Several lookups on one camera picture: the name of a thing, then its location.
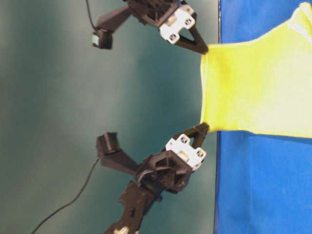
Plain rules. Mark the black white upper gripper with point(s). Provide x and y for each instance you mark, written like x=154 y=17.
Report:
x=170 y=17

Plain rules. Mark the black white lower gripper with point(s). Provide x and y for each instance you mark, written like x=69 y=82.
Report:
x=171 y=169

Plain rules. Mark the yellow-green towel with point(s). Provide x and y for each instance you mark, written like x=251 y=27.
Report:
x=263 y=86

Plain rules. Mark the black lower robot arm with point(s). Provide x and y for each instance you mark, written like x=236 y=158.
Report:
x=137 y=200

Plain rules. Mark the blue table cloth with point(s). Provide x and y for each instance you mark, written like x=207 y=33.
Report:
x=263 y=183

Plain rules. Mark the dark green backdrop sheet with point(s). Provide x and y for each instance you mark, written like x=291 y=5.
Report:
x=58 y=94

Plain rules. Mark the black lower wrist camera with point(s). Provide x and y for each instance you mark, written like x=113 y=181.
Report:
x=107 y=144

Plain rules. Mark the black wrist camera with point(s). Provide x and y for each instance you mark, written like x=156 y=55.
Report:
x=107 y=144
x=102 y=39

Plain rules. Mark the black upper wrist camera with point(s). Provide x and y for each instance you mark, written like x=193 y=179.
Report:
x=102 y=39

